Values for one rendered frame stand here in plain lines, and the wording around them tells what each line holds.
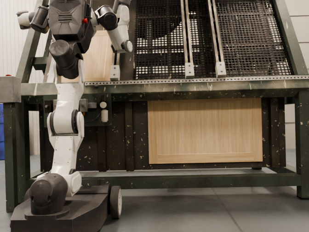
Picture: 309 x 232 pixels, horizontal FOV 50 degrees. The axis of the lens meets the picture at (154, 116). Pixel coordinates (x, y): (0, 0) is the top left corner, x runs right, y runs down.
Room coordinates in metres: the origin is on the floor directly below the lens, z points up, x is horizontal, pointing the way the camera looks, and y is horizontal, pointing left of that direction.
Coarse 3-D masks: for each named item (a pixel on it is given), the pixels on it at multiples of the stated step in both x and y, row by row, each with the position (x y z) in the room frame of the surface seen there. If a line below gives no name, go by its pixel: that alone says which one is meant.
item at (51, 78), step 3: (51, 60) 2.61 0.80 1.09; (54, 60) 2.61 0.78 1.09; (51, 63) 2.59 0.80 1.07; (51, 66) 2.58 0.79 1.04; (51, 69) 2.56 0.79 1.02; (51, 72) 2.54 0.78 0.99; (48, 75) 2.53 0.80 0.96; (51, 75) 2.53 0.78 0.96; (48, 78) 2.51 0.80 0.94; (51, 78) 2.51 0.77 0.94; (54, 78) 2.52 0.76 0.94; (48, 81) 2.50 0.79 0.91; (51, 81) 2.49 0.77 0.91
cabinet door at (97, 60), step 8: (96, 32) 2.79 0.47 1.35; (104, 32) 2.78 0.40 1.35; (96, 40) 2.74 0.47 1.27; (104, 40) 2.74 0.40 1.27; (96, 48) 2.69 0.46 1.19; (104, 48) 2.69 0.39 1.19; (88, 56) 2.65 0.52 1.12; (96, 56) 2.65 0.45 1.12; (104, 56) 2.64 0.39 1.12; (88, 64) 2.60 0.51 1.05; (96, 64) 2.60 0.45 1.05; (104, 64) 2.60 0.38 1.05; (88, 72) 2.56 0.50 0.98; (96, 72) 2.56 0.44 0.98; (104, 72) 2.55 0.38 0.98; (64, 80) 2.52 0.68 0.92; (72, 80) 2.52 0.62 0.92; (88, 80) 2.51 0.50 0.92; (96, 80) 2.51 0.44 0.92; (104, 80) 2.51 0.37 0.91
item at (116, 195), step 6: (114, 186) 2.07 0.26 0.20; (114, 192) 2.01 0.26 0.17; (120, 192) 2.13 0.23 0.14; (114, 198) 1.99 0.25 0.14; (120, 198) 2.15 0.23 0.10; (114, 204) 1.98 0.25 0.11; (120, 204) 2.14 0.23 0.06; (114, 210) 1.98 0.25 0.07; (120, 210) 2.11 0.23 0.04; (114, 216) 2.01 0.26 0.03
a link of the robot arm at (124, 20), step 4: (120, 8) 2.33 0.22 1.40; (124, 8) 2.34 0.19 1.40; (120, 12) 2.33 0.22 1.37; (124, 12) 2.34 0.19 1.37; (128, 12) 2.36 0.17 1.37; (120, 16) 2.34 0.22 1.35; (124, 16) 2.34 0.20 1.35; (128, 16) 2.36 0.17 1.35; (120, 20) 2.35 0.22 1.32; (124, 20) 2.35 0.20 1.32; (128, 20) 2.37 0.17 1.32; (120, 24) 2.37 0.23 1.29; (124, 24) 2.37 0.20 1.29
